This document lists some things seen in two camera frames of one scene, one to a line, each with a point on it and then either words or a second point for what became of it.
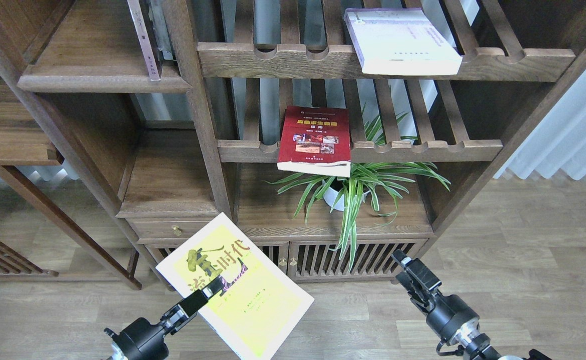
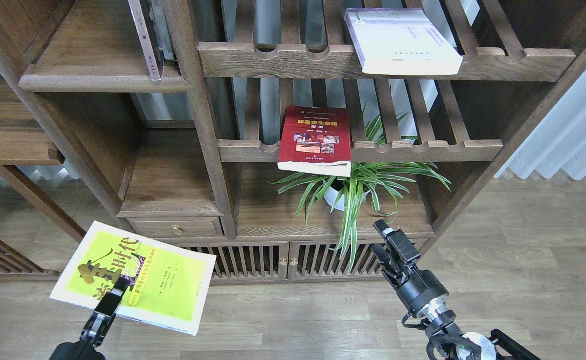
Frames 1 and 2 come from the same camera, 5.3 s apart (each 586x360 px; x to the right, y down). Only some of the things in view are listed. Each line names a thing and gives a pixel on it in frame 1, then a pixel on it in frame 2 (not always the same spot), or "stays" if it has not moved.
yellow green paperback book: [261, 305] to [168, 282]
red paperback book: [315, 140] stays
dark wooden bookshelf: [345, 134] stays
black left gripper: [139, 340] to [96, 329]
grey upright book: [156, 14] stays
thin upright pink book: [145, 38] stays
